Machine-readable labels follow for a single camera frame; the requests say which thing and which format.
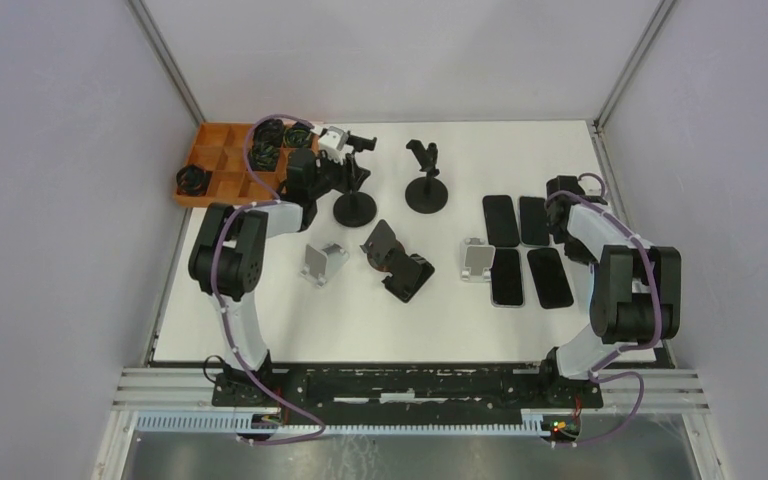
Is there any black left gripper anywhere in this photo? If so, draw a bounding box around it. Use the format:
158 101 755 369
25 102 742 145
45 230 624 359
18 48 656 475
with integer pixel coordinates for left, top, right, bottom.
309 151 372 200

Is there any black round clamp stand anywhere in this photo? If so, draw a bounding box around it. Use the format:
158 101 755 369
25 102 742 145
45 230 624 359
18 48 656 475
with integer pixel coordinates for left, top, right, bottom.
333 133 377 228

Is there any black round tall stand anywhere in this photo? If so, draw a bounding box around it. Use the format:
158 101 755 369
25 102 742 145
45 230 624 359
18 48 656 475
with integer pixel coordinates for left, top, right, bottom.
405 139 448 214

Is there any black folding phone stand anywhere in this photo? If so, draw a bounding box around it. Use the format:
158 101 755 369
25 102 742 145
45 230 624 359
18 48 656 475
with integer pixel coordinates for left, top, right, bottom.
382 250 435 303

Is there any silver edge smartphone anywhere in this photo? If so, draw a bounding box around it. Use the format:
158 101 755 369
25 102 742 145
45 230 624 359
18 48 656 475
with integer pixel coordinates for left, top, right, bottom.
491 248 525 308

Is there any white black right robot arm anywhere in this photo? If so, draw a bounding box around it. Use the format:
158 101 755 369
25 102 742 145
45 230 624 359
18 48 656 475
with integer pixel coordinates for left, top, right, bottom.
537 175 682 408

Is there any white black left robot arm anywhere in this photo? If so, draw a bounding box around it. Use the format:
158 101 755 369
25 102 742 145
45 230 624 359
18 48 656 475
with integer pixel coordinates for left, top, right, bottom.
188 149 371 408

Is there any round wooden base stand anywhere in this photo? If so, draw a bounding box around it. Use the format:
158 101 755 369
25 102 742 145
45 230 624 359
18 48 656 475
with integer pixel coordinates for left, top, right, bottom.
360 219 404 272

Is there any silver stand left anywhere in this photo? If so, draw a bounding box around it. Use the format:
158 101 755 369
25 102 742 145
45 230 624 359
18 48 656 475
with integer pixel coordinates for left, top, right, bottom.
300 243 350 288

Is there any silver metal phone stand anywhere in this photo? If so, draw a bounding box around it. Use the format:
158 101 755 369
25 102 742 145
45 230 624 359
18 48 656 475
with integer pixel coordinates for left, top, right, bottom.
460 237 496 283

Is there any orange wooden organizer tray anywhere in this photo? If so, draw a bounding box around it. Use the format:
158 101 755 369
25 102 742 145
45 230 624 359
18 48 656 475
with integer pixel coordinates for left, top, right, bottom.
173 118 318 208

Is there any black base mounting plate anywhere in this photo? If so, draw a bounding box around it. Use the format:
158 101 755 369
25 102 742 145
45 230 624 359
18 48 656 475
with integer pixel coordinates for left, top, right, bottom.
206 362 604 426

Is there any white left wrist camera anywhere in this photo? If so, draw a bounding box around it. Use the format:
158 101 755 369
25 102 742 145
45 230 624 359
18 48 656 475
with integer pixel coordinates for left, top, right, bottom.
314 125 351 164

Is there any black cable bundle right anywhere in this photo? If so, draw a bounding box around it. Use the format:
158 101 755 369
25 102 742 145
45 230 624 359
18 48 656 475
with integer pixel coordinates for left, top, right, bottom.
283 119 316 150

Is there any black cable bundle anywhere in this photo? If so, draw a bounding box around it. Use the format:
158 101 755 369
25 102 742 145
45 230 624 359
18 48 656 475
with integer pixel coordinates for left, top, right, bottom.
283 119 316 150
247 145 285 172
253 118 286 148

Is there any black cable bundle lower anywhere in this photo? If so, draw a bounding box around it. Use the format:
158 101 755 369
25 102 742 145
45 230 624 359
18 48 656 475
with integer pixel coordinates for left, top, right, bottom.
247 145 285 172

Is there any black cable bundle left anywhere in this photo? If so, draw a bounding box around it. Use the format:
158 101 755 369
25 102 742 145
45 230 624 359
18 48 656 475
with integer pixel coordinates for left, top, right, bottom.
253 118 286 148

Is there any black cable bundle corner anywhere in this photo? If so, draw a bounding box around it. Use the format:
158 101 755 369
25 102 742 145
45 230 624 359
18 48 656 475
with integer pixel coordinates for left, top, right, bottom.
175 164 213 197

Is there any white slotted cable duct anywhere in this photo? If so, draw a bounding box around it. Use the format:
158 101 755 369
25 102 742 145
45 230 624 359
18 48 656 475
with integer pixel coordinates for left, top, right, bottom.
135 410 572 439

